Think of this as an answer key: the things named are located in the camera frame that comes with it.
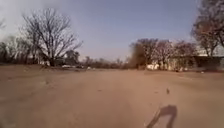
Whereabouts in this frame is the low dark hedge line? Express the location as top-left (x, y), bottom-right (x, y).
top-left (79, 56), bottom-right (131, 70)

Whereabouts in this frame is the brown dirt ground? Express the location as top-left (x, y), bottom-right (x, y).
top-left (0, 64), bottom-right (224, 128)

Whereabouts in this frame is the smaller bare tree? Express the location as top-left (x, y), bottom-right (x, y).
top-left (63, 49), bottom-right (81, 67)

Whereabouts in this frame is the row of brown trees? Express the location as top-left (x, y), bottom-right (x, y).
top-left (128, 38), bottom-right (199, 70)

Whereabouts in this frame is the large bare tree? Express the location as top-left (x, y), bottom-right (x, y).
top-left (19, 8), bottom-right (84, 68)

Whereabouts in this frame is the low building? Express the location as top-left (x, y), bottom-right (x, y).
top-left (146, 49), bottom-right (224, 72)

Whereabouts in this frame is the dark clump of trees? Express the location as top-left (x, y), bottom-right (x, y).
top-left (0, 34), bottom-right (34, 65)

